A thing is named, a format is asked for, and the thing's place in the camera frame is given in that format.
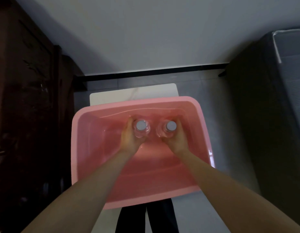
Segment black trousers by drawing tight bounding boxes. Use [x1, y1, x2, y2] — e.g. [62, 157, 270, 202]
[115, 198, 180, 233]

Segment person's left forearm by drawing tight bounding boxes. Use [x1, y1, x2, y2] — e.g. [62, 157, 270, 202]
[21, 149, 140, 233]

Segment small white table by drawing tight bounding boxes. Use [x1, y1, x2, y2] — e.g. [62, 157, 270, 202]
[89, 83, 179, 107]

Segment dark wooden cabinet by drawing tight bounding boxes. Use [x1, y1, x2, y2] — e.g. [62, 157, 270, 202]
[0, 0, 87, 233]

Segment person's right hand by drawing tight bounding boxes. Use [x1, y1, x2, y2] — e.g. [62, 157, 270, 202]
[162, 118, 189, 155]

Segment person's left hand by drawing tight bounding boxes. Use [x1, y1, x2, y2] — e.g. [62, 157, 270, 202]
[120, 117, 147, 156]

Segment black baseboard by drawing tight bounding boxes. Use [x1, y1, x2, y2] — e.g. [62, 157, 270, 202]
[74, 62, 229, 83]

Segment pink plastic basin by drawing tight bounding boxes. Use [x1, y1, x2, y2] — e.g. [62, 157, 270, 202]
[71, 96, 216, 210]

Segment person's right forearm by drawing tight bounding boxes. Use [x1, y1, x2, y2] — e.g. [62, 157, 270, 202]
[175, 149, 300, 233]

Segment clear bottle with white cap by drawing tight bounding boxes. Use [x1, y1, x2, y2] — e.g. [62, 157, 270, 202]
[155, 116, 177, 139]
[132, 115, 151, 139]

